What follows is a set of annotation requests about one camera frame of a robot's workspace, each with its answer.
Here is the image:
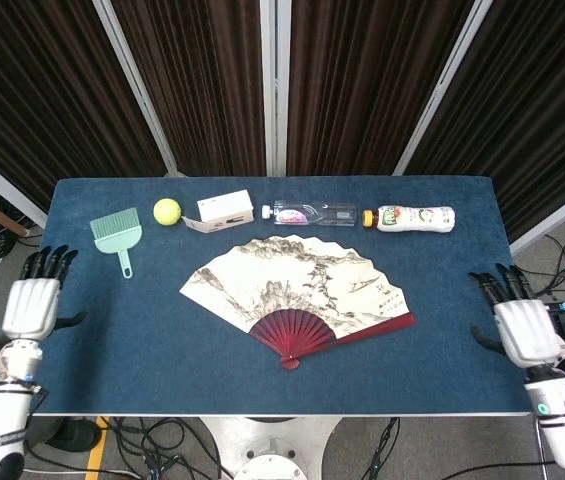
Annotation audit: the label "blue table mat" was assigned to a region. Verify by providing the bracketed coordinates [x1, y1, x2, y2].
[0, 175, 552, 417]

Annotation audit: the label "yellow floor tape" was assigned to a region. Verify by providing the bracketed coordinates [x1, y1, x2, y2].
[84, 415, 111, 480]

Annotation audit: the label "painted paper fan red ribs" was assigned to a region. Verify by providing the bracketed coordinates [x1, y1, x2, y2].
[179, 234, 417, 370]

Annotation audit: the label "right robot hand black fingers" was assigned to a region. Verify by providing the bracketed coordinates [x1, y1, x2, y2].
[467, 263, 565, 370]

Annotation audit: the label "white drink bottle yellow cap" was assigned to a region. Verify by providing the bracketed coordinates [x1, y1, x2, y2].
[361, 203, 457, 235]

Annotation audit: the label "clear plastic water bottle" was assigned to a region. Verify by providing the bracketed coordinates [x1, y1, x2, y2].
[260, 199, 359, 227]

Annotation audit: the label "mint green hand brush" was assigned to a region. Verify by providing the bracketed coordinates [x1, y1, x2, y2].
[89, 207, 139, 280]

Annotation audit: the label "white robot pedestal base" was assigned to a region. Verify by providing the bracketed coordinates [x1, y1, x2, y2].
[199, 415, 343, 480]

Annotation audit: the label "yellow tennis ball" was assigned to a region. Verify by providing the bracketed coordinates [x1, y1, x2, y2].
[152, 198, 183, 227]

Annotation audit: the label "brown curtain divider panel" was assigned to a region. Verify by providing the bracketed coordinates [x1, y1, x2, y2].
[394, 0, 565, 254]
[92, 0, 279, 179]
[0, 0, 169, 229]
[260, 0, 494, 177]

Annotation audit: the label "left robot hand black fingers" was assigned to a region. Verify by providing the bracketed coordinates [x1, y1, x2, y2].
[0, 244, 88, 342]

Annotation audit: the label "white cardboard carton box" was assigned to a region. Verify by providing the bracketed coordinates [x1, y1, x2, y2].
[180, 188, 256, 235]

